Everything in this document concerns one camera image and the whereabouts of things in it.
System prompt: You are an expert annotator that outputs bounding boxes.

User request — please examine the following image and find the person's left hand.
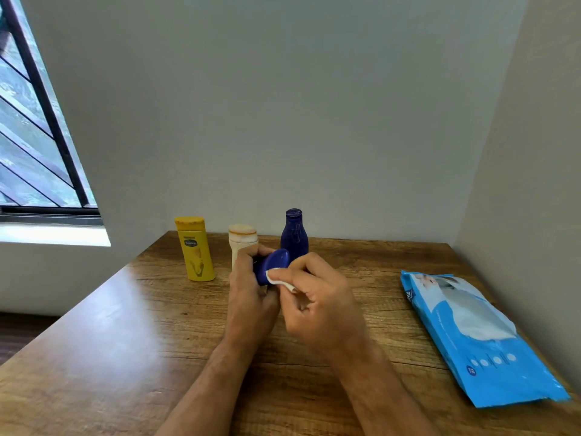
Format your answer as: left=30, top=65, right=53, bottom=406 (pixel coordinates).
left=223, top=243, right=281, bottom=348

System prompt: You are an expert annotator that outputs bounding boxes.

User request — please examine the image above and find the person's right hand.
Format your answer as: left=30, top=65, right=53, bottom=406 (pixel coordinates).
left=273, top=252, right=369, bottom=359

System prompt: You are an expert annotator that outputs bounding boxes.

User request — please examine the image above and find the white wet wipe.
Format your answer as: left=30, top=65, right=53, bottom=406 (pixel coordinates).
left=265, top=268, right=298, bottom=294

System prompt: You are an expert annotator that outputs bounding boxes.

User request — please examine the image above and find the small dark blue bottle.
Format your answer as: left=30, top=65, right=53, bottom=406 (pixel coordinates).
left=254, top=249, right=291, bottom=287

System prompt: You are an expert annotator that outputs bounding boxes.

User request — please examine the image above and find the person's left forearm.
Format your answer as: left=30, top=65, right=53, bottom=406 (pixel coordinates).
left=156, top=333, right=268, bottom=436

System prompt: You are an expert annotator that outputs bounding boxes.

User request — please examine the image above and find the person's right forearm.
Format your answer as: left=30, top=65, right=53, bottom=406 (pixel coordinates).
left=324, top=333, right=438, bottom=436

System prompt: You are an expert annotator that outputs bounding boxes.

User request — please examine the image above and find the cream white bottle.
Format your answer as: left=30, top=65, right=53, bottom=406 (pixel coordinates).
left=228, top=224, right=259, bottom=269

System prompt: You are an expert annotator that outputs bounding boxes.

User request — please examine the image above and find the tall dark blue bottle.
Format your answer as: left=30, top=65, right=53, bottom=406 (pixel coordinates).
left=280, top=208, right=310, bottom=263

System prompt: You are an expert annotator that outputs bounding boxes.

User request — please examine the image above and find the yellow lotion bottle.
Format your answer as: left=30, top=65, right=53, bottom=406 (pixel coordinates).
left=175, top=216, right=216, bottom=283

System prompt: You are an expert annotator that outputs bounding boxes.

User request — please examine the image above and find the blue wet wipes packet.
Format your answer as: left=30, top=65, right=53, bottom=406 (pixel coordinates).
left=400, top=270, right=571, bottom=409

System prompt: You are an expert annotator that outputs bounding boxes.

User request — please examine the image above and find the window with black grille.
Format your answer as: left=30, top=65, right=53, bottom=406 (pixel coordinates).
left=0, top=0, right=104, bottom=226

